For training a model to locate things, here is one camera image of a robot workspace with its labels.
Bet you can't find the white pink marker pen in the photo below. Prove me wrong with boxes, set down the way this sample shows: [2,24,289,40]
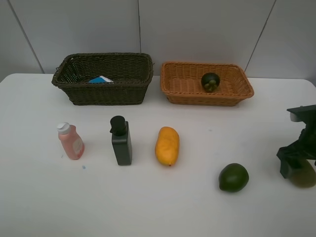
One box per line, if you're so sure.
[100,76,113,83]

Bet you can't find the orange wicker basket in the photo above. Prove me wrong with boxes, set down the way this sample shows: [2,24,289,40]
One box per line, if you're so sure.
[160,62,254,107]

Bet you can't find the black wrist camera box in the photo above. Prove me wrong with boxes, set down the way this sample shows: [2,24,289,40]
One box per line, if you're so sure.
[287,105,316,124]

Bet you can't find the dark mangosteen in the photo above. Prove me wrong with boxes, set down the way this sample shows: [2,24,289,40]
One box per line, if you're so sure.
[201,73,220,93]

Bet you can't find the dark brown wicker basket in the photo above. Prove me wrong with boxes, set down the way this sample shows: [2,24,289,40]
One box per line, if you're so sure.
[52,52,154,106]

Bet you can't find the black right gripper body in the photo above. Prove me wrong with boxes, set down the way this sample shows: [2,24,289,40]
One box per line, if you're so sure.
[297,122,316,160]

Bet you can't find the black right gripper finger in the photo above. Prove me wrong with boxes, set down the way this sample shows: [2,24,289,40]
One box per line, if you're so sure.
[276,145,307,179]

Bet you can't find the black pump bottle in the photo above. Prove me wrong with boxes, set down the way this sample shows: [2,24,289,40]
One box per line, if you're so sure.
[110,116,132,166]

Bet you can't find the green avocado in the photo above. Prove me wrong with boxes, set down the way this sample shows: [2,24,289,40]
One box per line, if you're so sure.
[219,163,249,193]

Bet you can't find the yellow mango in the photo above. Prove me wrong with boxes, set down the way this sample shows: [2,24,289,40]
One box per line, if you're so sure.
[155,126,180,166]

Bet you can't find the brown kiwi fruit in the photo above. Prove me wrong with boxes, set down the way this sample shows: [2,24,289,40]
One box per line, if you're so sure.
[289,159,316,188]

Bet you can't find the pink bottle white cap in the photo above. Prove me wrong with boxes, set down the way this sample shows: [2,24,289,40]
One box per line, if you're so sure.
[57,122,85,160]

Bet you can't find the blue object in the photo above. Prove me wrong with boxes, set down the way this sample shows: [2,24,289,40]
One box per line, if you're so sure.
[89,77,107,83]

